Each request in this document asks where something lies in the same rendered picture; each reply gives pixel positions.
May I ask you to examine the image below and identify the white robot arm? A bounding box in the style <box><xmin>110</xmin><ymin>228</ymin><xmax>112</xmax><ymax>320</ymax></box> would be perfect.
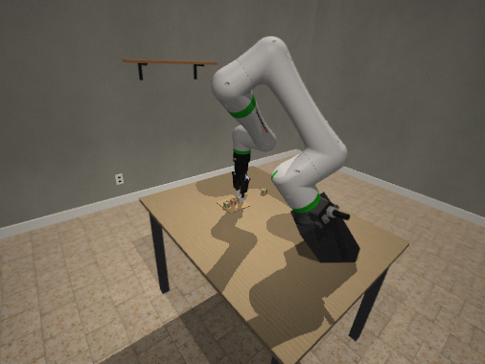
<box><xmin>212</xmin><ymin>36</ymin><xmax>350</xmax><ymax>229</ymax></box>

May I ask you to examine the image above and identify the tan flat mat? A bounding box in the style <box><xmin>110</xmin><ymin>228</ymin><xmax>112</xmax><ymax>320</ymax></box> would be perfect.
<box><xmin>217</xmin><ymin>195</ymin><xmax>250</xmax><ymax>214</ymax></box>

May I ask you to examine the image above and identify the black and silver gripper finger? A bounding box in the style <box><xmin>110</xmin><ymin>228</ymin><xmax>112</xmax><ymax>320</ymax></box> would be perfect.
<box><xmin>239</xmin><ymin>174</ymin><xmax>250</xmax><ymax>203</ymax></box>
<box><xmin>232</xmin><ymin>171</ymin><xmax>241</xmax><ymax>198</ymax></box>

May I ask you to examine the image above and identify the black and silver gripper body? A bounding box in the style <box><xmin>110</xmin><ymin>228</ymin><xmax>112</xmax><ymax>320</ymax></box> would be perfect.
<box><xmin>234</xmin><ymin>163</ymin><xmax>248</xmax><ymax>180</ymax></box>

